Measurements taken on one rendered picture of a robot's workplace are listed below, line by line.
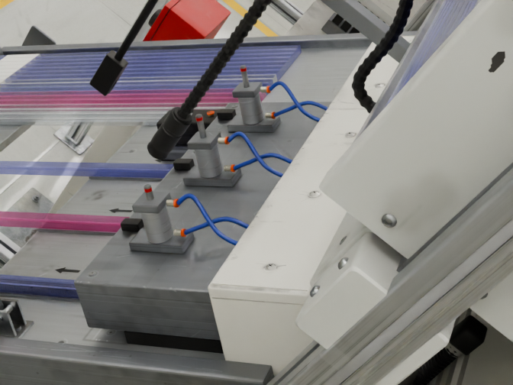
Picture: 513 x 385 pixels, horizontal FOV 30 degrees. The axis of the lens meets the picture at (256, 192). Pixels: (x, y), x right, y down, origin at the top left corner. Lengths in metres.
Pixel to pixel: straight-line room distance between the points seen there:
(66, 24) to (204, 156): 2.09
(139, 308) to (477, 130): 0.35
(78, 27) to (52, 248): 2.01
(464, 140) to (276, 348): 0.25
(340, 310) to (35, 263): 0.44
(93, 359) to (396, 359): 0.28
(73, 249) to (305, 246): 0.31
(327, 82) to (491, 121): 0.69
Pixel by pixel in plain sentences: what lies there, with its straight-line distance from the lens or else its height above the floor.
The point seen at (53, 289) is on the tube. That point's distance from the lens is 0.90.
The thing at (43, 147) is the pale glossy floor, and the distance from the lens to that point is 2.54.
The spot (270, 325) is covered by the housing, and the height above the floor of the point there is 1.24.
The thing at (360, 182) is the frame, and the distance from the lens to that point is 0.57.
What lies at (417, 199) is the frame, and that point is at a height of 1.43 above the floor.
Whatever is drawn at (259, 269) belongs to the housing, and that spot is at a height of 1.26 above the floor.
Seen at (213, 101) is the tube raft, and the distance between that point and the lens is 1.19.
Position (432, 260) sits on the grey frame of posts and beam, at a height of 1.42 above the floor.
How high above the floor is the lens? 1.72
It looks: 38 degrees down
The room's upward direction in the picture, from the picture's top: 40 degrees clockwise
